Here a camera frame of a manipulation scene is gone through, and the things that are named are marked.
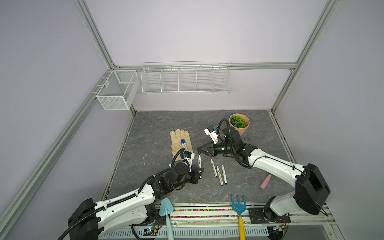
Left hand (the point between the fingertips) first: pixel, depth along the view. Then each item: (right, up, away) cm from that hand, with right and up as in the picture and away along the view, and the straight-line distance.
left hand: (203, 172), depth 75 cm
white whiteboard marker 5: (+10, -6, +12) cm, 17 cm away
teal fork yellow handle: (+19, -19, 0) cm, 26 cm away
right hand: (-3, +11, 0) cm, 11 cm away
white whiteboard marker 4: (+13, -4, +12) cm, 18 cm away
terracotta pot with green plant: (+25, +26, +24) cm, 43 cm away
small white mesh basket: (-57, +48, +27) cm, 79 cm away
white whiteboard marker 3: (-2, +4, 0) cm, 4 cm away
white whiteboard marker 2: (-11, +11, +24) cm, 29 cm away
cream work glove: (-18, +15, +30) cm, 38 cm away
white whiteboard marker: (-12, +10, +24) cm, 29 cm away
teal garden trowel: (-19, -18, 0) cm, 26 cm away
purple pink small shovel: (+35, -9, +8) cm, 37 cm away
